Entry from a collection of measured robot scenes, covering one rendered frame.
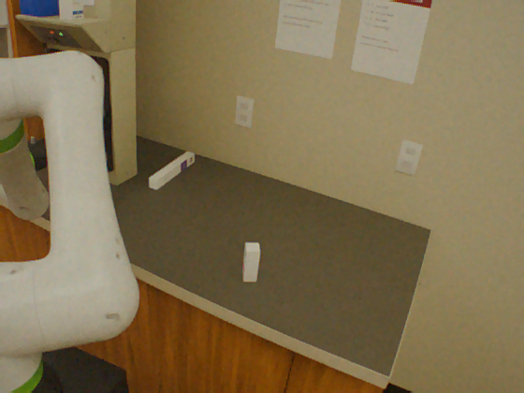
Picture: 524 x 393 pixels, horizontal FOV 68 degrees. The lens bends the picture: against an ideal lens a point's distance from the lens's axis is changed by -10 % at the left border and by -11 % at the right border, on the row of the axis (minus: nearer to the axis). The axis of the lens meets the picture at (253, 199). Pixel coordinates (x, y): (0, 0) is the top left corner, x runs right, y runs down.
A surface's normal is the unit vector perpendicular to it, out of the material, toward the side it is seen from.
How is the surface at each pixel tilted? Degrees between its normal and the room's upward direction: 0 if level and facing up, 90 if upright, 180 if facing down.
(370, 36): 90
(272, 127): 90
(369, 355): 1
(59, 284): 30
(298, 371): 90
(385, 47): 90
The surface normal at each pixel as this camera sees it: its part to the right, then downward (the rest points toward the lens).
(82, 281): 0.20, -0.56
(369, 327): 0.10, -0.86
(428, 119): -0.46, 0.40
